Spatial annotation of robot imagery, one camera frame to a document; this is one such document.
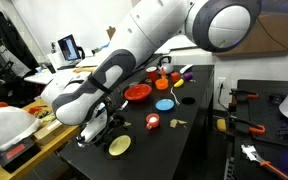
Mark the red cube block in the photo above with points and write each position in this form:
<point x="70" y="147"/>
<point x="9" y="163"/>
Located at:
<point x="175" y="76"/>

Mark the orange handled scraper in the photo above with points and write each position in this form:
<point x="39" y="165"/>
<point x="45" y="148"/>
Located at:
<point x="252" y="154"/>

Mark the small red mug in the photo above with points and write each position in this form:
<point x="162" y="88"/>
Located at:
<point x="152" y="121"/>

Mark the orange bowl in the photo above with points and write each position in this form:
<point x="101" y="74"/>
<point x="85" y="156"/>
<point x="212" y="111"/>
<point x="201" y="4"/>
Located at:
<point x="161" y="84"/>

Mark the red plastic cup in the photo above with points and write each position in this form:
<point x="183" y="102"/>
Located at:
<point x="152" y="73"/>

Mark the small yellow plate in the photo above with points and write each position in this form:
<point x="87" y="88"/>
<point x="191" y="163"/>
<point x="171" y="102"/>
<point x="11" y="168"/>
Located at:
<point x="119" y="145"/>

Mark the white cloth bundle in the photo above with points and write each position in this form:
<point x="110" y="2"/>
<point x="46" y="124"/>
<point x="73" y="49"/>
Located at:
<point x="15" y="125"/>

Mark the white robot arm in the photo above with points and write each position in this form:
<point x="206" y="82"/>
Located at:
<point x="213" y="25"/>

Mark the toy banana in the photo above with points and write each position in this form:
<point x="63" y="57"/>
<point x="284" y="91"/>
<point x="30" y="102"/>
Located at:
<point x="178" y="83"/>

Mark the wooden side table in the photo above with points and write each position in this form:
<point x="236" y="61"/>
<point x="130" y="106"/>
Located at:
<point x="20" y="158"/>

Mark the red bowl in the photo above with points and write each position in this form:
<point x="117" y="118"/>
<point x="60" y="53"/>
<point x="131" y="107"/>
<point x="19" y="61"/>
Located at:
<point x="138" y="92"/>

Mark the toy purple eggplant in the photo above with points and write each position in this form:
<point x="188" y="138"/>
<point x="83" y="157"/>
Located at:
<point x="187" y="76"/>

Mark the orange handled clamp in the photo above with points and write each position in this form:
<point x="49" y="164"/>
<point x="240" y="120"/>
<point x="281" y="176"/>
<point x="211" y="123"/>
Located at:
<point x="253" y="128"/>

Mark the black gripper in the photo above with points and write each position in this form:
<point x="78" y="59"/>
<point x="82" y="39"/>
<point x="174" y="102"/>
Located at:
<point x="102" y="122"/>

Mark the laptop on white stand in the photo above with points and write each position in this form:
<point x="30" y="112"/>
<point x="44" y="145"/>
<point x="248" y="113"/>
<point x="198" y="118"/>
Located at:
<point x="72" y="53"/>

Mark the yellow sponge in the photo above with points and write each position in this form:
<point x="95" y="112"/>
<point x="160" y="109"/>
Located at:
<point x="221" y="125"/>

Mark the silver kettle black handle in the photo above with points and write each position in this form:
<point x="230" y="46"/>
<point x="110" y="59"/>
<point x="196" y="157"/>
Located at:
<point x="164" y="63"/>

